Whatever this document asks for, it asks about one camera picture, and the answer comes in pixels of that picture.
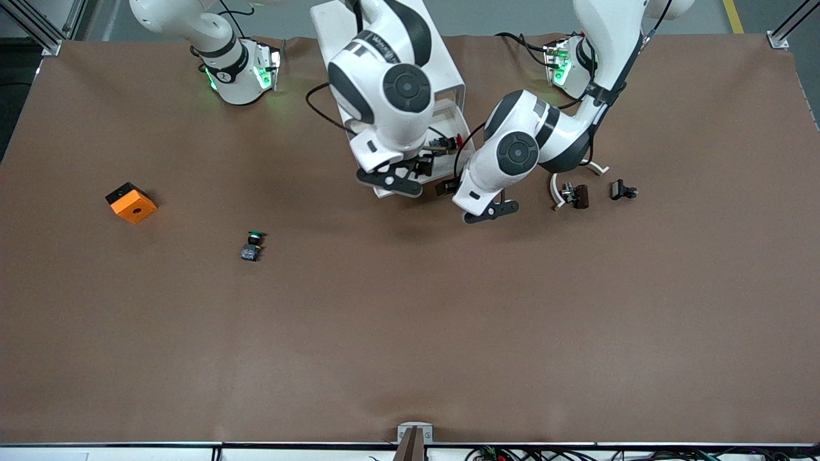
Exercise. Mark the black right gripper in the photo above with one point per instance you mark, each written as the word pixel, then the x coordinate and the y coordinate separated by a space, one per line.
pixel 423 166

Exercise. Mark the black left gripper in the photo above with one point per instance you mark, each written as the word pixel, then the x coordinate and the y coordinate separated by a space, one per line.
pixel 444 187

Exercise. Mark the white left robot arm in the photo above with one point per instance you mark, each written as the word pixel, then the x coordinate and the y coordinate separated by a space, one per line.
pixel 551 134

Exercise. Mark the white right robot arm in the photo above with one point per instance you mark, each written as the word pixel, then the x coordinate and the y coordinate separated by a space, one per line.
pixel 391 109

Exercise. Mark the white drawer cabinet shell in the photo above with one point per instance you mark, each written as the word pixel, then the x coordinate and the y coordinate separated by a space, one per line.
pixel 448 64

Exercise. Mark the green push button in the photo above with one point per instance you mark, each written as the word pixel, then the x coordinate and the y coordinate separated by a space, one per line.
pixel 252 247

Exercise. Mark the white curved plastic clip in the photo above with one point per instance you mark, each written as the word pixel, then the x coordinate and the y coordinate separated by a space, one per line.
pixel 553 189

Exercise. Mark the brown paper table cover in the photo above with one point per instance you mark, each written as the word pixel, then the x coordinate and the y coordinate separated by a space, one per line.
pixel 410 320

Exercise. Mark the brown block with metal clip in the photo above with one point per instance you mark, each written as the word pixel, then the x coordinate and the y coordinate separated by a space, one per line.
pixel 580 196

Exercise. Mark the small black clip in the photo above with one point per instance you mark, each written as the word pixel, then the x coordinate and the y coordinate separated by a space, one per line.
pixel 620 190

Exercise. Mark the brown bar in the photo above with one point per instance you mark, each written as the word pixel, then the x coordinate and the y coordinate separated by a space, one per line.
pixel 410 448

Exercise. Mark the orange box with hole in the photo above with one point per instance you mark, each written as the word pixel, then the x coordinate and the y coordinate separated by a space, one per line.
pixel 132 205

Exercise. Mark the yellow floor tape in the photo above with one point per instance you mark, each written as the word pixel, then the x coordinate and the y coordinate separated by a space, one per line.
pixel 734 16

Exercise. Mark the grey metal bracket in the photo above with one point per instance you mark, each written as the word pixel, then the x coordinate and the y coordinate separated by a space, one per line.
pixel 428 435

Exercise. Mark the white table edge rail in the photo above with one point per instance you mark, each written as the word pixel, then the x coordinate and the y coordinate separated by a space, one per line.
pixel 288 453

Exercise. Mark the aluminium frame post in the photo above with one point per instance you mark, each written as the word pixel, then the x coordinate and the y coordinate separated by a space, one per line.
pixel 778 41
pixel 51 48

